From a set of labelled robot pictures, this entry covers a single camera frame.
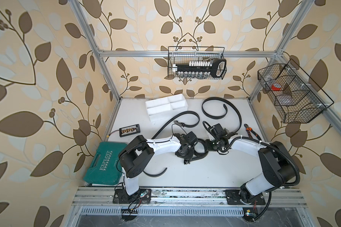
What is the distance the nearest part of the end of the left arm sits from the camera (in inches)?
26.2

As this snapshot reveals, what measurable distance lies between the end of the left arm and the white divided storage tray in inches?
14.1

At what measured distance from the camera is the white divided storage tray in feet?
3.53
